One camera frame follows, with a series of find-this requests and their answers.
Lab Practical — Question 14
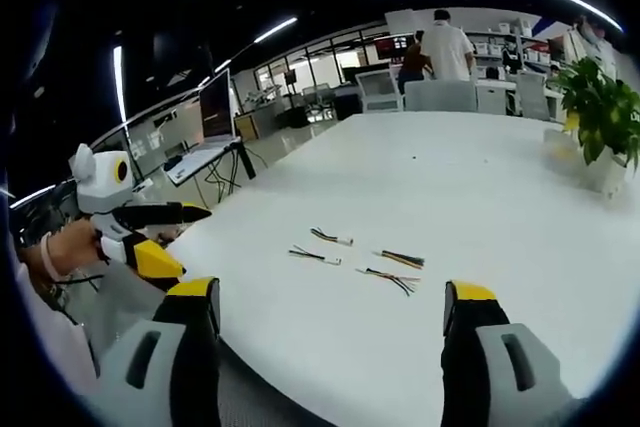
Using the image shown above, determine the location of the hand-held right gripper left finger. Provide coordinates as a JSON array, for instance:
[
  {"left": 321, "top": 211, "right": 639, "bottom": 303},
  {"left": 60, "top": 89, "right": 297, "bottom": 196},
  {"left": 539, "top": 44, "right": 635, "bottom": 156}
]
[{"left": 94, "top": 276, "right": 222, "bottom": 427}]

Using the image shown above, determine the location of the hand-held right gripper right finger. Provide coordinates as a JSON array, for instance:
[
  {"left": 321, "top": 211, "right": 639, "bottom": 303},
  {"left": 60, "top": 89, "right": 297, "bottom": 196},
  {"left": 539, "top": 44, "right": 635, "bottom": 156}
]
[{"left": 440, "top": 280, "right": 577, "bottom": 427}]

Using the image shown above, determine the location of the JST cable with dark connector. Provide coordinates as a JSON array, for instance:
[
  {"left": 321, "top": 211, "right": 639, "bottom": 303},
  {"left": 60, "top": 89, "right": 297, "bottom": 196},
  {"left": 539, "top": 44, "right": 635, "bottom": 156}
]
[
  {"left": 371, "top": 247, "right": 427, "bottom": 270},
  {"left": 355, "top": 267, "right": 423, "bottom": 297}
]

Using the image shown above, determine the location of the JST cable with white connector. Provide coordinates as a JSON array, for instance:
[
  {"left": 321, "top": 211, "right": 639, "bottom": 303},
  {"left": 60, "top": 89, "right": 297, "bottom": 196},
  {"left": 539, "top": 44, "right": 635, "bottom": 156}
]
[
  {"left": 309, "top": 226, "right": 355, "bottom": 247},
  {"left": 288, "top": 244, "right": 344, "bottom": 267}
]

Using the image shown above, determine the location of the person's left hand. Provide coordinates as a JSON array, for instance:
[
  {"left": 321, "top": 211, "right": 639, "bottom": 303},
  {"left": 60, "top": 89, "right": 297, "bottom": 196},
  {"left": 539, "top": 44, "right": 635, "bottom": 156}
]
[{"left": 28, "top": 219, "right": 109, "bottom": 279}]

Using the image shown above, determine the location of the black stand leg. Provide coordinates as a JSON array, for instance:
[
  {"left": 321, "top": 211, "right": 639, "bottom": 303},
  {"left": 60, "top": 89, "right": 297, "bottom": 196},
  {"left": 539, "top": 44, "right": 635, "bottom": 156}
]
[{"left": 234, "top": 140, "right": 258, "bottom": 181}]

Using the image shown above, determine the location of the open laptop computer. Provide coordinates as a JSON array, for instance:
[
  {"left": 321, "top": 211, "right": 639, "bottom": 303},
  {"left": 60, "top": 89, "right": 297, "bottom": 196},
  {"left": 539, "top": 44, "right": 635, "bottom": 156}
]
[{"left": 166, "top": 68, "right": 242, "bottom": 186}]

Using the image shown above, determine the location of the short ceiling light strip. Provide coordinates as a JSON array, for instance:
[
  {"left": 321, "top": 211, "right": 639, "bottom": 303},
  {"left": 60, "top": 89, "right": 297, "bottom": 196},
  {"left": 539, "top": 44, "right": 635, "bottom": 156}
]
[{"left": 253, "top": 16, "right": 299, "bottom": 44}]

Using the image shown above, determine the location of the white plant pot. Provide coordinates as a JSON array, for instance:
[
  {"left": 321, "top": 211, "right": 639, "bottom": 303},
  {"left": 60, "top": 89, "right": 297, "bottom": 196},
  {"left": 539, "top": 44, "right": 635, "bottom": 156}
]
[{"left": 582, "top": 145, "right": 629, "bottom": 199}]

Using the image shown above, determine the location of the white mesh office chair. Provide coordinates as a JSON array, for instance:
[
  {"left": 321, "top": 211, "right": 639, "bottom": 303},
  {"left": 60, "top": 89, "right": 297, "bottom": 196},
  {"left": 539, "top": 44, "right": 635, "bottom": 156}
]
[{"left": 354, "top": 70, "right": 404, "bottom": 113}]

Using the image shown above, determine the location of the grey office chair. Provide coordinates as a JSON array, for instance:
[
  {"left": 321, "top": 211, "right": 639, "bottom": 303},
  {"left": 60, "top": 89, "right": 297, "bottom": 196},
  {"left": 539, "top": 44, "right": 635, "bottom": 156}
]
[
  {"left": 516, "top": 70, "right": 552, "bottom": 121},
  {"left": 403, "top": 79, "right": 478, "bottom": 113}
]

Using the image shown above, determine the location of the green potted plant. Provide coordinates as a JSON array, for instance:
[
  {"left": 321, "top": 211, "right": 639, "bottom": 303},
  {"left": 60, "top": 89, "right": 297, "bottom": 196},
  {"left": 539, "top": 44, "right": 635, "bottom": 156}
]
[{"left": 548, "top": 56, "right": 640, "bottom": 166}]

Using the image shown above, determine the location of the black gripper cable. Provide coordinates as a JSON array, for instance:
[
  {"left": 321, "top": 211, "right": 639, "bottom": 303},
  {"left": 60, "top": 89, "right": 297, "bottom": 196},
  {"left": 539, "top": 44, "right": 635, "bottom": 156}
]
[{"left": 48, "top": 272, "right": 107, "bottom": 290}]

